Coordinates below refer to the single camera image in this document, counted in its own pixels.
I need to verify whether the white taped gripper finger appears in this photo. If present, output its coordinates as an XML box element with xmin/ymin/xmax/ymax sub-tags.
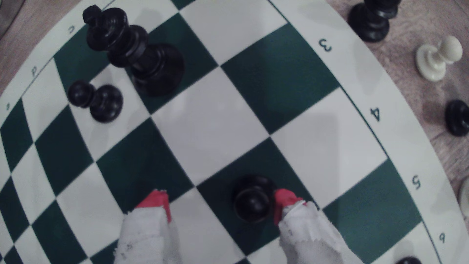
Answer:
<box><xmin>273</xmin><ymin>189</ymin><xmax>363</xmax><ymax>264</ymax></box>
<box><xmin>114</xmin><ymin>189</ymin><xmax>181</xmax><ymax>264</ymax></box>

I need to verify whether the black king chess piece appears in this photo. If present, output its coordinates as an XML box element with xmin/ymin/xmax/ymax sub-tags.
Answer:
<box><xmin>82</xmin><ymin>4</ymin><xmax>185</xmax><ymax>98</ymax></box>

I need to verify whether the white pawn chess piece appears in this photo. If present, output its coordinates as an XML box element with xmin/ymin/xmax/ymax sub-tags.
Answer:
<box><xmin>415</xmin><ymin>35</ymin><xmax>463</xmax><ymax>82</ymax></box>

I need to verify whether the black bishop chess piece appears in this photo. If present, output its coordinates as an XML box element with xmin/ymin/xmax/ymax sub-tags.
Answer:
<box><xmin>347</xmin><ymin>0</ymin><xmax>402</xmax><ymax>42</ymax></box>

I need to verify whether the green white chessboard mat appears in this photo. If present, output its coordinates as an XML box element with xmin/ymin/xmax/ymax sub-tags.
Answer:
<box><xmin>0</xmin><ymin>0</ymin><xmax>469</xmax><ymax>264</ymax></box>

